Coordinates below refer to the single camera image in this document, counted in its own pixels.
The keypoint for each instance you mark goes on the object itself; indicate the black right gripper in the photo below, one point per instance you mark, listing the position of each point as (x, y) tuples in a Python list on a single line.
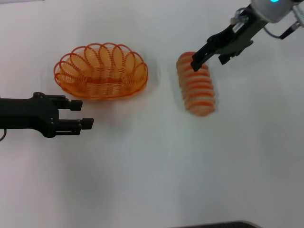
[(237, 39)]

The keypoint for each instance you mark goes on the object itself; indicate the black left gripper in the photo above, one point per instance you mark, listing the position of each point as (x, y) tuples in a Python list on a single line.
[(23, 114)]

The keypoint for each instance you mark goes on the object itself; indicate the orange striped bread loaf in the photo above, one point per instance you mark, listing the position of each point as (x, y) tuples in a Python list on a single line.
[(199, 95)]

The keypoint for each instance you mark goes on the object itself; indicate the black robot torso edge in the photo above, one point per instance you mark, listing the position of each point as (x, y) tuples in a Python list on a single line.
[(213, 225)]

